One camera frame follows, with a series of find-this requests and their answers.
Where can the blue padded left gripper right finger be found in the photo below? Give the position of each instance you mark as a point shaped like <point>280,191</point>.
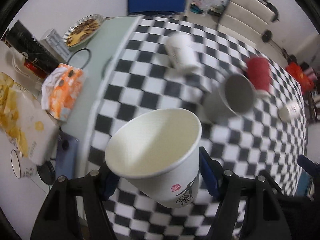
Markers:
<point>211,172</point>

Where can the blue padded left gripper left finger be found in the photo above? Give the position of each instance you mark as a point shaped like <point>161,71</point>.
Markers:
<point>112,181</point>

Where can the red paper cup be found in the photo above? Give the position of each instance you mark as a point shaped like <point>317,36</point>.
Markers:
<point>258,71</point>

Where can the blue device on table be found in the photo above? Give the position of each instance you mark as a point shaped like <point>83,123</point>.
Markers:
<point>67,149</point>

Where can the black round lid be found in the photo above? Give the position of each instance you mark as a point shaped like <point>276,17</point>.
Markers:
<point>46,173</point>

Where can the black white checkered tablecloth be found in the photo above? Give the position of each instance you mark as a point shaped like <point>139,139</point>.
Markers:
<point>142,80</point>

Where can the grey ceramic mug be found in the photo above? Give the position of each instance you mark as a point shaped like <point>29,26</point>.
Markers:
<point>234,96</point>

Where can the white enamel mug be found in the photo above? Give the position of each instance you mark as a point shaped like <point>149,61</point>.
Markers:
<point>22,167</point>

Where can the yellow chips bag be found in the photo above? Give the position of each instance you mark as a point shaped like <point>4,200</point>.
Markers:
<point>26,124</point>

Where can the orange tissue pack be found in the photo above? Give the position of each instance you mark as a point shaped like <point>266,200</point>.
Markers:
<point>60,90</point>

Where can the red plastic bag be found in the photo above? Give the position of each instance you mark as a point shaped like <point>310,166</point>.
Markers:
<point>296,72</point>

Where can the pink suitcase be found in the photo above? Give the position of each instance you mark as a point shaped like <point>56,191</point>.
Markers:
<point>310,73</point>

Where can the black bottle box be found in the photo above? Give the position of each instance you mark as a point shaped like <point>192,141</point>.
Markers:
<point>37,58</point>

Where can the small dumbbell on floor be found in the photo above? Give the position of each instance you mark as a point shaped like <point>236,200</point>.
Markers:
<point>266,37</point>

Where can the patterned snack plate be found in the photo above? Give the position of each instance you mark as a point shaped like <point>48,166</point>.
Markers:
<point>82,30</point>

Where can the silver patterned box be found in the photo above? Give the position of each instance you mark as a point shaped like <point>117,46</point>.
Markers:
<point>53,42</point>

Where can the white leather chair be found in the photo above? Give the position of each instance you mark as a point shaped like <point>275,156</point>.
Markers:
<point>245,20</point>

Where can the white plastic bag on floor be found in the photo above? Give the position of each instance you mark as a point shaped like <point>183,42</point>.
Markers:
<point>204,7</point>

